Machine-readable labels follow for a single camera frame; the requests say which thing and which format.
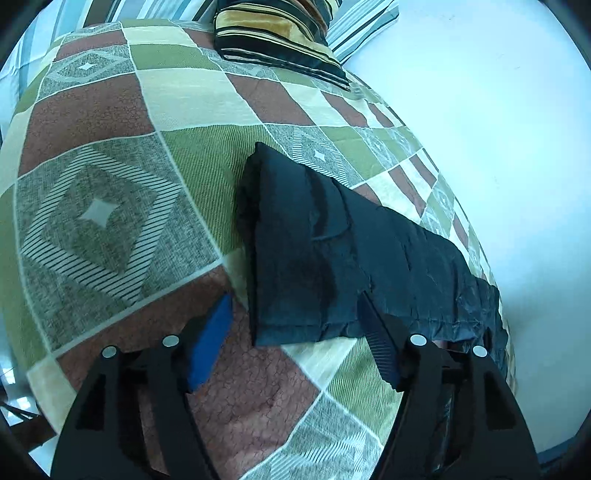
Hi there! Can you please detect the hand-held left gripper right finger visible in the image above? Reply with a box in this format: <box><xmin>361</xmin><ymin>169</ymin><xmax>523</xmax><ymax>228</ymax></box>
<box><xmin>356</xmin><ymin>292</ymin><xmax>541</xmax><ymax>480</ymax></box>

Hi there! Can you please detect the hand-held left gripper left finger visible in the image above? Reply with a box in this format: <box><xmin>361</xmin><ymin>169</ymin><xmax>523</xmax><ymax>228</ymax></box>
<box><xmin>50</xmin><ymin>292</ymin><xmax>234</xmax><ymax>480</ymax></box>

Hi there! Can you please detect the black puffer jacket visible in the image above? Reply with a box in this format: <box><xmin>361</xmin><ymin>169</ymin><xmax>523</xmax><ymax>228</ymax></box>
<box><xmin>235</xmin><ymin>142</ymin><xmax>511</xmax><ymax>393</ymax></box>

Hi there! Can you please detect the checkered patchwork bed sheet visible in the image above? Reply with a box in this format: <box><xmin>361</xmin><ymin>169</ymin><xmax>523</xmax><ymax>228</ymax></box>
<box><xmin>0</xmin><ymin>18</ymin><xmax>514</xmax><ymax>480</ymax></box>

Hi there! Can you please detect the gold black striped pillow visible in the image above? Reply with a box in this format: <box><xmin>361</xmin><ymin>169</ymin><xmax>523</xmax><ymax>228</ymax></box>
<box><xmin>213</xmin><ymin>0</ymin><xmax>352</xmax><ymax>89</ymax></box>

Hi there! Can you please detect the blue grey striped pillow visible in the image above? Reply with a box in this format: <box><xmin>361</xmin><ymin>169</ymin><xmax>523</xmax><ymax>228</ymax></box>
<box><xmin>0</xmin><ymin>0</ymin><xmax>400</xmax><ymax>84</ymax></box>

